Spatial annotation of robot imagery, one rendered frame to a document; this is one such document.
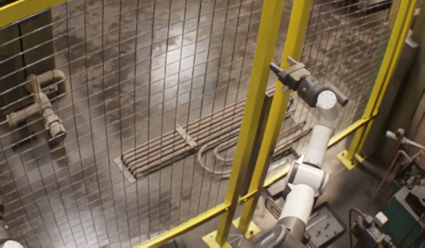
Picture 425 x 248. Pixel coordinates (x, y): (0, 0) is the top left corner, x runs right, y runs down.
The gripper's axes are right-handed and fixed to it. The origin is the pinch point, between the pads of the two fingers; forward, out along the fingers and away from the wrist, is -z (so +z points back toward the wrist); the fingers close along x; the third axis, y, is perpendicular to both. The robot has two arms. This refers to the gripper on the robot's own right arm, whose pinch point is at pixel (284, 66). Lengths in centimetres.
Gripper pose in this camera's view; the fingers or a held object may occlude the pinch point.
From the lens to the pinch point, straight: 170.0
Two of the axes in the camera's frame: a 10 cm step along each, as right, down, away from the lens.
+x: 8.1, -3.7, 4.6
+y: 0.9, -6.9, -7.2
